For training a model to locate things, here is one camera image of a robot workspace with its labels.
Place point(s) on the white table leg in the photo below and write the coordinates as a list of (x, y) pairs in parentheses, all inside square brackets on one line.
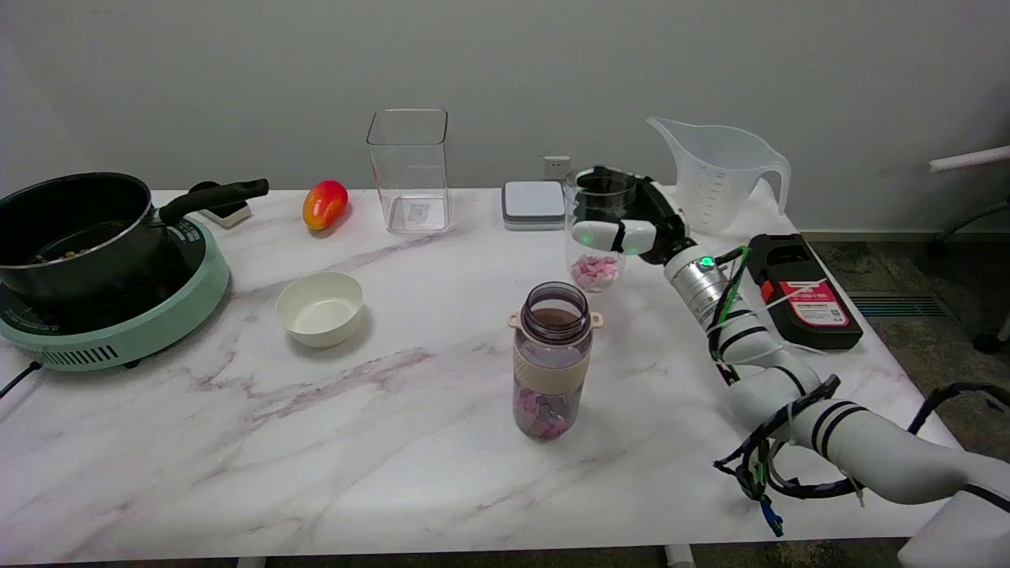
[(678, 556), (251, 562)]

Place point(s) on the white padded bar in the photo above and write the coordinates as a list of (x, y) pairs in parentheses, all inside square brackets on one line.
[(969, 158)]

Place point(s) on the small clear measuring cup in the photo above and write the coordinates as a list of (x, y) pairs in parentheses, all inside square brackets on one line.
[(593, 272)]

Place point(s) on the white bowl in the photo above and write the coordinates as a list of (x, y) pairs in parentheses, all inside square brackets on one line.
[(319, 312)]

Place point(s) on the purple water bottle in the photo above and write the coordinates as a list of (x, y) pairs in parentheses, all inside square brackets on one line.
[(551, 371)]

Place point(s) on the white and black power adapter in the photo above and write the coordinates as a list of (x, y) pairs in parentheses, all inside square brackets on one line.
[(229, 211)]

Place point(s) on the black device with red label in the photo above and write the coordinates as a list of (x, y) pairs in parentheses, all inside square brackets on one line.
[(813, 312)]

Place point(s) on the large clear measuring jug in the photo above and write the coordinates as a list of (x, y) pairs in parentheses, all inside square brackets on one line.
[(718, 181)]

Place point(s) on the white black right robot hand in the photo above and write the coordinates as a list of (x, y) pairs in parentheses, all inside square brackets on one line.
[(659, 225)]

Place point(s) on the floor vent grille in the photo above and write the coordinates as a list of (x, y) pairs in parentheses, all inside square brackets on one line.
[(895, 304)]

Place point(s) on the green induction cooker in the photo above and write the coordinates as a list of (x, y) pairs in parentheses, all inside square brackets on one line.
[(134, 323)]

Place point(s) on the white wall socket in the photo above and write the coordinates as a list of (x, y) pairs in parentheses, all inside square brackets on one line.
[(556, 166)]

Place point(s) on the pink pieces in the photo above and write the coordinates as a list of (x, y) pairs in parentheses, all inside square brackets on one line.
[(596, 270)]

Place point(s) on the clear square plastic container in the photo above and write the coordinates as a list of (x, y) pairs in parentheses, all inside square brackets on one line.
[(410, 170)]

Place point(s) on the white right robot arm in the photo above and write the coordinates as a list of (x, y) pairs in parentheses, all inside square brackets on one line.
[(836, 430)]

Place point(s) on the white grey kitchen scale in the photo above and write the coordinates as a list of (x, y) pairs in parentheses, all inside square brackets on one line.
[(533, 203)]

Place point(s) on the red yellow mango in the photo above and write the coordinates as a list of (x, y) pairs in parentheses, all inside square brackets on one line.
[(324, 204)]

